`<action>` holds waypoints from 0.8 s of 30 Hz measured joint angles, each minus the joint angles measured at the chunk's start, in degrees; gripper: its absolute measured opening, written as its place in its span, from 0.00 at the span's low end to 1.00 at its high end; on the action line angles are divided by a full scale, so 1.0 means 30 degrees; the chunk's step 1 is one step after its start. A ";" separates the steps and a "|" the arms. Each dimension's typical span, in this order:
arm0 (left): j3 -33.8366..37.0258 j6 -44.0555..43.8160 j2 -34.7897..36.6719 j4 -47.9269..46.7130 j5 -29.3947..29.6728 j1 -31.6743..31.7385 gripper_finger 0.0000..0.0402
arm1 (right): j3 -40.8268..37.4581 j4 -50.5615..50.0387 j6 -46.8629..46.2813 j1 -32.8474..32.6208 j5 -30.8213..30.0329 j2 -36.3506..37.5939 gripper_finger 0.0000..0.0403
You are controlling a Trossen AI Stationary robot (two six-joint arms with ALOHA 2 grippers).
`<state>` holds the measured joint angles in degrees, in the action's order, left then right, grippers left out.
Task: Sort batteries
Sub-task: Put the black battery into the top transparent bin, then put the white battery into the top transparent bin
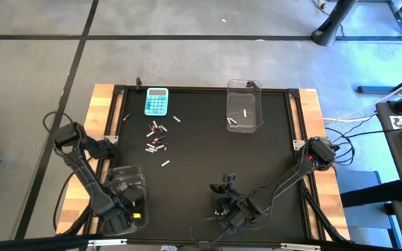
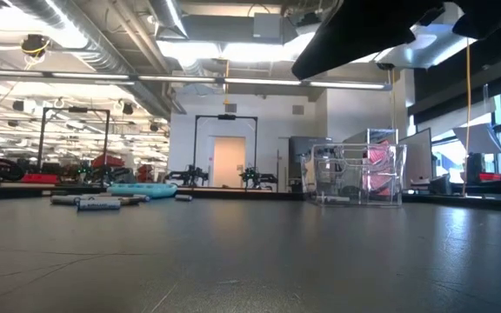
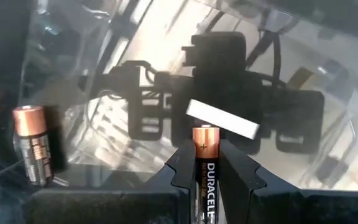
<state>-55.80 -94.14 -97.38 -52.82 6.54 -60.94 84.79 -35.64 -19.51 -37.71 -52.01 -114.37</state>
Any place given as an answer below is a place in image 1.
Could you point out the silver mounting plate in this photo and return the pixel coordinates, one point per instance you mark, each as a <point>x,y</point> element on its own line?
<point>300,247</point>
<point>106,242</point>

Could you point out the black clamp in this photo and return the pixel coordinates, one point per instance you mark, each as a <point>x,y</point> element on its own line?
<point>253,84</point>
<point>138,83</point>

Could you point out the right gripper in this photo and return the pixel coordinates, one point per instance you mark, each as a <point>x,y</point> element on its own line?
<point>237,211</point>

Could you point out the black metal beam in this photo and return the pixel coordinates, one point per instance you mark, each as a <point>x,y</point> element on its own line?
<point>372,195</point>

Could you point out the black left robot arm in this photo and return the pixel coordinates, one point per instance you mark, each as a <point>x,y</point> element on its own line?
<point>82,171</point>

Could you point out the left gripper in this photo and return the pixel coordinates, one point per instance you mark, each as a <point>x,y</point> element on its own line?
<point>133,200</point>

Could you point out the black table foot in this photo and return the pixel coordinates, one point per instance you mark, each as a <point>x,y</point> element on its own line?
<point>372,89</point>

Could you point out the silver corner bracket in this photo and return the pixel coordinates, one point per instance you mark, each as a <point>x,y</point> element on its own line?
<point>111,138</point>
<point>297,143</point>

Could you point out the teal calculator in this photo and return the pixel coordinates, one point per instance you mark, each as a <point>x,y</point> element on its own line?
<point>156,104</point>

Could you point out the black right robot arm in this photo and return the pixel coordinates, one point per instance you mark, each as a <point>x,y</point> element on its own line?
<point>284,181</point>

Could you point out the black aluminium table frame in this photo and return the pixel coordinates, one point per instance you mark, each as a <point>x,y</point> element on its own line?
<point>194,89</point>

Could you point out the black overhead beam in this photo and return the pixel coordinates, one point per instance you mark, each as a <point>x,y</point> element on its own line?
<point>30,243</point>

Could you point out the clear plastic bin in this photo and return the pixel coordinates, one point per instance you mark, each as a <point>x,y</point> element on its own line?
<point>141,226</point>
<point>253,104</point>

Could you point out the grey side table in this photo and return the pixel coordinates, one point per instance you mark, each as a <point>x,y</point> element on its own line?
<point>393,157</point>

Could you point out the black stand base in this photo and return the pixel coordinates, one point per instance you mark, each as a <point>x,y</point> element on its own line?
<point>330,31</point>

